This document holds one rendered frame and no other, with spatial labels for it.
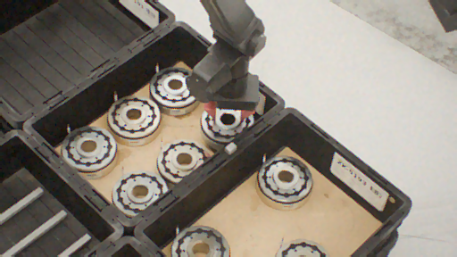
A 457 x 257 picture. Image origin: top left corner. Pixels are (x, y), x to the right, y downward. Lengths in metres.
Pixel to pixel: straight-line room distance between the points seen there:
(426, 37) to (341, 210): 1.58
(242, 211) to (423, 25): 1.70
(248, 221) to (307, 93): 0.46
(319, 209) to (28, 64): 0.67
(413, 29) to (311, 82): 1.21
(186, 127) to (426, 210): 0.52
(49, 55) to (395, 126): 0.76
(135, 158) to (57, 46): 0.33
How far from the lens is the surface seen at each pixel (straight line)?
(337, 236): 1.58
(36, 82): 1.78
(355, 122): 1.90
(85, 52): 1.82
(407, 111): 1.95
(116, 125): 1.66
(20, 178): 1.65
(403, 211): 1.52
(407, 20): 3.16
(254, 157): 1.61
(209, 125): 1.63
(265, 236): 1.56
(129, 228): 1.46
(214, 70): 1.42
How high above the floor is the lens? 2.18
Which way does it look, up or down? 53 degrees down
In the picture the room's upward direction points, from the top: 5 degrees clockwise
